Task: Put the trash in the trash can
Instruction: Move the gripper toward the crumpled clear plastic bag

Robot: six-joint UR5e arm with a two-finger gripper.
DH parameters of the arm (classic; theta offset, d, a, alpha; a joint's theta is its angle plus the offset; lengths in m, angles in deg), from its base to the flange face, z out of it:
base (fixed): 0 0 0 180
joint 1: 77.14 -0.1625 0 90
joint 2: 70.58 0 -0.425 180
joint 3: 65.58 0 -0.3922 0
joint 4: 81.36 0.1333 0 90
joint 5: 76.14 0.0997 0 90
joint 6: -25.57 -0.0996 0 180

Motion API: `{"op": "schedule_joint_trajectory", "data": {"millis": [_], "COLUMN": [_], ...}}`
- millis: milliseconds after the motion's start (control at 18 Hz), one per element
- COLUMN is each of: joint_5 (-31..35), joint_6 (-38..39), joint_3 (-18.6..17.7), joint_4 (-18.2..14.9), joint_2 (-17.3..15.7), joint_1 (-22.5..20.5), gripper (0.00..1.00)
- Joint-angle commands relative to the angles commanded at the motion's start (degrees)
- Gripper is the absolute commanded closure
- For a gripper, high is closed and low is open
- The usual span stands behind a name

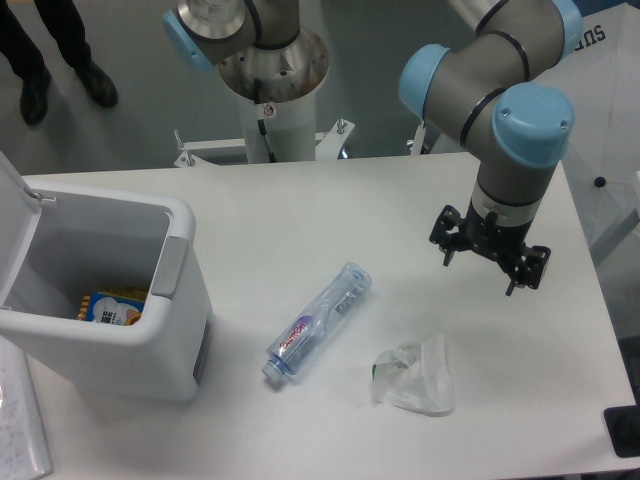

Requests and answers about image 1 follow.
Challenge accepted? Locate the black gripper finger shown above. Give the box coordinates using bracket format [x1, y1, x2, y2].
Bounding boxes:
[505, 243, 551, 296]
[429, 205, 464, 267]

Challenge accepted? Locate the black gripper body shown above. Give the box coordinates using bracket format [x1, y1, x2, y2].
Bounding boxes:
[464, 196, 531, 271]

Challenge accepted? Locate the clear plastic water bottle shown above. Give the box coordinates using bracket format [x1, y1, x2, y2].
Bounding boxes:
[261, 262, 372, 386]

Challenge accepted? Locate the clear plastic wrapper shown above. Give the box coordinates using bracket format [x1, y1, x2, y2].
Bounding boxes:
[371, 334, 456, 417]

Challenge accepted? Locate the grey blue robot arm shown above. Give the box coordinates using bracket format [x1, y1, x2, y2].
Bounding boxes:
[163, 1, 583, 289]

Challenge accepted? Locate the white open trash can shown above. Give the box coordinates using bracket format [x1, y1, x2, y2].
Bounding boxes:
[1, 160, 213, 401]

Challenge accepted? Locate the black device at table edge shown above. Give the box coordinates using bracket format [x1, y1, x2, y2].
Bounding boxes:
[604, 405, 639, 458]

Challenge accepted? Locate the white umbrella with lettering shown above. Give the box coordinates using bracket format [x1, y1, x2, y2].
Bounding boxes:
[429, 3, 640, 271]

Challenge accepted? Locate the blue yellow snack packet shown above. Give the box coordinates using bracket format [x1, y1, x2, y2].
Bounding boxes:
[77, 288, 148, 326]

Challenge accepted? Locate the person's right black shoe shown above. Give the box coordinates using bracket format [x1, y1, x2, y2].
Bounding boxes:
[20, 68, 51, 126]

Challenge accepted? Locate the white pedestal base frame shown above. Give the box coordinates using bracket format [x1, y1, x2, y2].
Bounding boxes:
[173, 118, 431, 169]

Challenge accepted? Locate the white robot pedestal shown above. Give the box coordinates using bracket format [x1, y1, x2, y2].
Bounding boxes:
[217, 27, 331, 164]

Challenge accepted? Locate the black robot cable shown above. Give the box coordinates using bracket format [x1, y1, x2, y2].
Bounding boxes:
[252, 78, 278, 164]

